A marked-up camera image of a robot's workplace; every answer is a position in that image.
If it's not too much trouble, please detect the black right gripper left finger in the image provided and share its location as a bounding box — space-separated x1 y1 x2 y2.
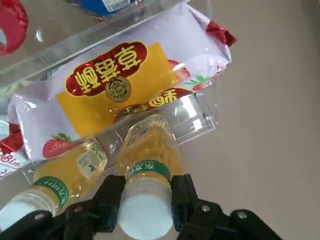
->
0 174 126 240

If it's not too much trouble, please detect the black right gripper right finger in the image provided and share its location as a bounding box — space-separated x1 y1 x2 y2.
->
171 174 283 240

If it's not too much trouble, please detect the yellow juice bottle white cap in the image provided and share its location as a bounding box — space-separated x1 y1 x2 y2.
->
117 114 187 238
0 136 108 218

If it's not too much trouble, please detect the clear acrylic tiered shelf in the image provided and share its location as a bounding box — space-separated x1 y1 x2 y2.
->
0 0 217 186

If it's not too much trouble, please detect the white bear biscuit packet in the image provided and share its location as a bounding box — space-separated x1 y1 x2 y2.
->
0 113 26 180

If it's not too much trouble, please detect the strawberry snack packet yellow label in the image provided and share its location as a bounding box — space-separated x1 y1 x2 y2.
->
0 2 238 161

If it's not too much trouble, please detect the white canister red lid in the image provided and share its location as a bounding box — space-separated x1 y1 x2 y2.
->
0 0 29 56

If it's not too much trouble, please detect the blue snack cup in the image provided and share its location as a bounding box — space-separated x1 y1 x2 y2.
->
66 0 147 21

